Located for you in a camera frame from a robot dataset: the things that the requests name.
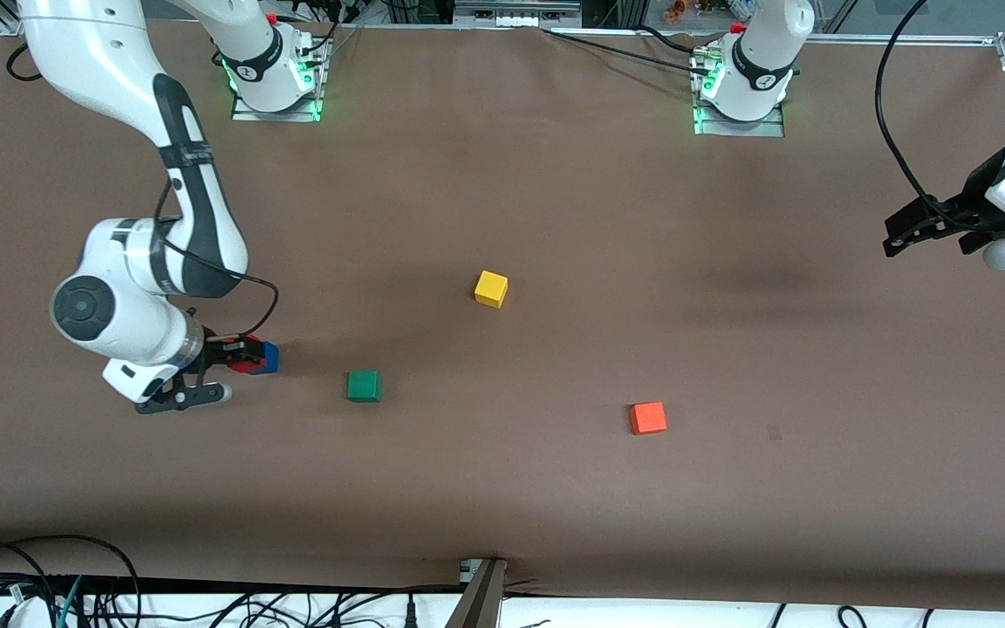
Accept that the red wooden block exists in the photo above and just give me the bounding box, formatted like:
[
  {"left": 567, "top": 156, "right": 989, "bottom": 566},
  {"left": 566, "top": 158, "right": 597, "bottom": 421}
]
[{"left": 229, "top": 335, "right": 268, "bottom": 375}]

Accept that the yellow wooden block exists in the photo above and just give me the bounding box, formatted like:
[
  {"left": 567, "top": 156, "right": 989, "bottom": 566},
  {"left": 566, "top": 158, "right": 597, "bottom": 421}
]
[{"left": 474, "top": 270, "right": 509, "bottom": 309}]

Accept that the orange wooden block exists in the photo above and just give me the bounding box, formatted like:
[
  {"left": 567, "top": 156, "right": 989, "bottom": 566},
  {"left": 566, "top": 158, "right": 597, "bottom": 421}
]
[{"left": 628, "top": 401, "right": 668, "bottom": 435}]

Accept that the brown table cover sheet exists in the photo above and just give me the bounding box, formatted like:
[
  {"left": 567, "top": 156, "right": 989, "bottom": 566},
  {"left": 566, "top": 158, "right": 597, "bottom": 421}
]
[{"left": 0, "top": 16, "right": 1005, "bottom": 611}]

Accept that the aluminium profile beam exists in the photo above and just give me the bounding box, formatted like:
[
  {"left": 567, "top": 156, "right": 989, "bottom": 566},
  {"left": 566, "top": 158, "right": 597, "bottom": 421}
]
[{"left": 446, "top": 558, "right": 509, "bottom": 628}]

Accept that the grey power strip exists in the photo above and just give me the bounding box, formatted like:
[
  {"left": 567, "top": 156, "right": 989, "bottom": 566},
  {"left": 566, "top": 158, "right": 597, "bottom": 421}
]
[{"left": 455, "top": 0, "right": 582, "bottom": 27}]

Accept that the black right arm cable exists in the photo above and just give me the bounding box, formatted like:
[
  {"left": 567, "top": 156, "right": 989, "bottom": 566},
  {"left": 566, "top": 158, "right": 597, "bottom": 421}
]
[{"left": 154, "top": 170, "right": 281, "bottom": 343}]

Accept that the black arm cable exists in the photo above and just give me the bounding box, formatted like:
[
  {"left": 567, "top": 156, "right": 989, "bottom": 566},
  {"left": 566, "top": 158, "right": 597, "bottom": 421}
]
[
  {"left": 154, "top": 170, "right": 281, "bottom": 343},
  {"left": 874, "top": 0, "right": 1005, "bottom": 236}
]

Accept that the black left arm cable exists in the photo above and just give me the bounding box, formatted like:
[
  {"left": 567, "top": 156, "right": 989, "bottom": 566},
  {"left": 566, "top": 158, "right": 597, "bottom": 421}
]
[{"left": 874, "top": 0, "right": 1005, "bottom": 236}]

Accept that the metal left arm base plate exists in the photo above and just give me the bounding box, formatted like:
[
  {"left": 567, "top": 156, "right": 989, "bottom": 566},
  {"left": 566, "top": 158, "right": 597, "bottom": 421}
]
[{"left": 691, "top": 48, "right": 787, "bottom": 139}]

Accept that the aluminium table edge rail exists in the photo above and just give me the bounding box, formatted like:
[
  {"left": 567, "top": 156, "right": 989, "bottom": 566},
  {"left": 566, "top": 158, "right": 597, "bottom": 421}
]
[{"left": 795, "top": 31, "right": 1005, "bottom": 72}]

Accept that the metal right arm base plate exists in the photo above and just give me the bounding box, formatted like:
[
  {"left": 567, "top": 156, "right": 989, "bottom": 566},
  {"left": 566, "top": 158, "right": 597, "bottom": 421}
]
[{"left": 230, "top": 35, "right": 329, "bottom": 123}]

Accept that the teal cable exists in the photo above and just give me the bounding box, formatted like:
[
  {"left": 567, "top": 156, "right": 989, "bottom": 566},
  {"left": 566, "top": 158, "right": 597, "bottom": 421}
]
[{"left": 53, "top": 576, "right": 85, "bottom": 628}]

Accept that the black base power cable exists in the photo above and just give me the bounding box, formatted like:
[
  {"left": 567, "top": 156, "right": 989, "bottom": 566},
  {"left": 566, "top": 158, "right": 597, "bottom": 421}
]
[
  {"left": 638, "top": 24, "right": 700, "bottom": 55},
  {"left": 542, "top": 26, "right": 704, "bottom": 75}
]

